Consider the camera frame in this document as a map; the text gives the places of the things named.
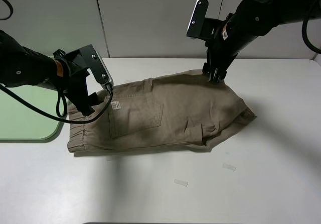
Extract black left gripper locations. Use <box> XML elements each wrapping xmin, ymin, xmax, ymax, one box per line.
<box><xmin>53</xmin><ymin>49</ymin><xmax>104</xmax><ymax>116</ymax></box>

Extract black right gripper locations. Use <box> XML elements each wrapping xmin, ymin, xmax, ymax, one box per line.
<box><xmin>202</xmin><ymin>13</ymin><xmax>253</xmax><ymax>83</ymax></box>

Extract khaki shorts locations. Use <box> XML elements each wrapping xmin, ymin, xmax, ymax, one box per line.
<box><xmin>67</xmin><ymin>70</ymin><xmax>256</xmax><ymax>154</ymax></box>

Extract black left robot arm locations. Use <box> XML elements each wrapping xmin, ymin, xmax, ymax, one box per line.
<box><xmin>1</xmin><ymin>31</ymin><xmax>113</xmax><ymax>116</ymax></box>

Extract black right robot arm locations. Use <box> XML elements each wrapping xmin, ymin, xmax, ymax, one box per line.
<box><xmin>203</xmin><ymin>0</ymin><xmax>320</xmax><ymax>82</ymax></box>

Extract green plastic tray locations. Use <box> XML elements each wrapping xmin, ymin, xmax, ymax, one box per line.
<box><xmin>1</xmin><ymin>85</ymin><xmax>63</xmax><ymax>143</ymax></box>

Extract clear tape strip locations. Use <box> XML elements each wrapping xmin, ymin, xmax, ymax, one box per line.
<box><xmin>174</xmin><ymin>179</ymin><xmax>188</xmax><ymax>187</ymax></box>
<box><xmin>222</xmin><ymin>163</ymin><xmax>236</xmax><ymax>171</ymax></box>

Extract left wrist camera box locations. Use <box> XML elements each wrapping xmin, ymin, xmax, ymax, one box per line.
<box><xmin>76</xmin><ymin>44</ymin><xmax>113</xmax><ymax>92</ymax></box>

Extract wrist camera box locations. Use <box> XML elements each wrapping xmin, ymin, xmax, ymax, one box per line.
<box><xmin>76</xmin><ymin>44</ymin><xmax>113</xmax><ymax>92</ymax></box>
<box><xmin>187</xmin><ymin>0</ymin><xmax>223</xmax><ymax>41</ymax></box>

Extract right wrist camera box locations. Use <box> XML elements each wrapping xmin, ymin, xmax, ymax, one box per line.
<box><xmin>187</xmin><ymin>0</ymin><xmax>223</xmax><ymax>41</ymax></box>

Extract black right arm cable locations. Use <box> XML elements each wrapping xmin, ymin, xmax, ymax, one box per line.
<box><xmin>200</xmin><ymin>0</ymin><xmax>321</xmax><ymax>54</ymax></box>

